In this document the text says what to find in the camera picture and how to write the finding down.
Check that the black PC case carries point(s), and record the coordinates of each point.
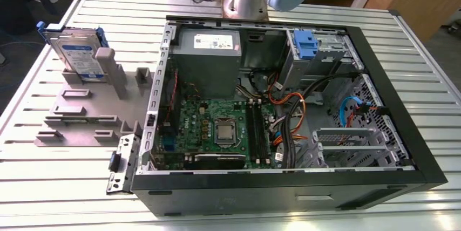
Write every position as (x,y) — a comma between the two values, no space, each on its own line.
(252,193)

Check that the blue plastic drive latch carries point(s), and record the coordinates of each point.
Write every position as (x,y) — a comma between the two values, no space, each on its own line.
(306,44)

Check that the silver slot bracket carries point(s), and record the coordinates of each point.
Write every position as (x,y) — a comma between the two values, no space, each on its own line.
(126,144)

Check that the grey parts rack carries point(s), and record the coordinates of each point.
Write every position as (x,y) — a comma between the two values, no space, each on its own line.
(101,107)

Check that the black graphics card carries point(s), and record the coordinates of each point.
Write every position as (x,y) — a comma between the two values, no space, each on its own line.
(216,162)

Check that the silver CPU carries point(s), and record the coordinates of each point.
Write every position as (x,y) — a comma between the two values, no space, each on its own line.
(226,131)

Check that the green motherboard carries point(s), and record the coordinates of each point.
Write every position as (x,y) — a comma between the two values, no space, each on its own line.
(194,112)

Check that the hard disk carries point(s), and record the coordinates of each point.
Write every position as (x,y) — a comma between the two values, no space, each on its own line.
(78,55)

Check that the black table corner cap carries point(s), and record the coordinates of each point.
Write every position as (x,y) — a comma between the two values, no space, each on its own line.
(393,12)

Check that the grey optical drive bay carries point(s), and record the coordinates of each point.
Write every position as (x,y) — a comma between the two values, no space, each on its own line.
(306,71)

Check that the black RAM slot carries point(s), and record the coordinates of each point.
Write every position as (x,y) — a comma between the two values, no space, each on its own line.
(254,134)

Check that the grey power supply unit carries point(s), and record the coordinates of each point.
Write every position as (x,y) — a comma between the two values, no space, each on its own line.
(205,74)

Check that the silver disk bay cage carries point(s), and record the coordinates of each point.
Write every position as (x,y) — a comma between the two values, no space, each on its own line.
(353,148)

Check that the CPU socket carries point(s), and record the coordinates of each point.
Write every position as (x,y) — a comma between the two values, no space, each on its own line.
(228,145)

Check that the green RAM stick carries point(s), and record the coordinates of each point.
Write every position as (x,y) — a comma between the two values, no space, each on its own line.
(78,120)

